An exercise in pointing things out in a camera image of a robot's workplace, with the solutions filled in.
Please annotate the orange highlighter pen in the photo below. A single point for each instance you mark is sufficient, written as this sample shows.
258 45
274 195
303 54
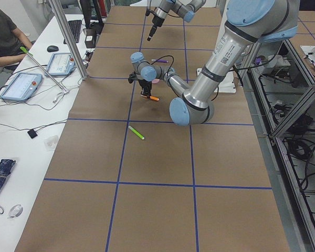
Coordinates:
151 98

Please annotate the purple highlighter pen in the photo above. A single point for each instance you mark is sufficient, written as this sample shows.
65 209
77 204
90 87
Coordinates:
160 60

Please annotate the green highlighter pen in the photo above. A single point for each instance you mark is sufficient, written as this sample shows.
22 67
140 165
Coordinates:
137 133

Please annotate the pink mesh pen holder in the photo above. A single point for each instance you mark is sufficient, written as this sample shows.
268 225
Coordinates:
155 81

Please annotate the black keyboard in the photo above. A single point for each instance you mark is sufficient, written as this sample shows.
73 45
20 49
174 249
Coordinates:
76 29

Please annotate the far blue teach pendant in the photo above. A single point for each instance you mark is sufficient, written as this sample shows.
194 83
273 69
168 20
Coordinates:
60 64

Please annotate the blue teach pendant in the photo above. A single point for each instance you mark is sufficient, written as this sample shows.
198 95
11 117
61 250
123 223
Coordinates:
22 87
60 64

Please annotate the black computer mouse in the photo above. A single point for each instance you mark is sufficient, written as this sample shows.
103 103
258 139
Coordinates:
52 48

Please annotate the clear plastic bag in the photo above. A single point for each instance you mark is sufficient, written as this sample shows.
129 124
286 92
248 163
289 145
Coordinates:
51 143

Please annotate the small black square device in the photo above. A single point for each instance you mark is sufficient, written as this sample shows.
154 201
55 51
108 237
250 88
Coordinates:
32 133

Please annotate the near blue teach pendant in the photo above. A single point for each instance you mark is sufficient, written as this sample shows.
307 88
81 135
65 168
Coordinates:
22 87

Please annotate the person in dark shirt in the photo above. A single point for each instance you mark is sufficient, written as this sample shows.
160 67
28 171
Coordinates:
11 40

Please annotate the folded blue umbrella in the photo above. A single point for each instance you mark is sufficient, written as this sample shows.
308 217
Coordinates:
6 166

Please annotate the clear oval tape dispenser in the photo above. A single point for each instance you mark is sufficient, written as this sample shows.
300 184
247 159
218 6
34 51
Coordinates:
15 211

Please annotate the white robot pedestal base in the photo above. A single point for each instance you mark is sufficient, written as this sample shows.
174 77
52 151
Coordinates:
228 85

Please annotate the aluminium frame post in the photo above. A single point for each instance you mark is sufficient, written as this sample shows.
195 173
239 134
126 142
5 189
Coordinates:
68 36

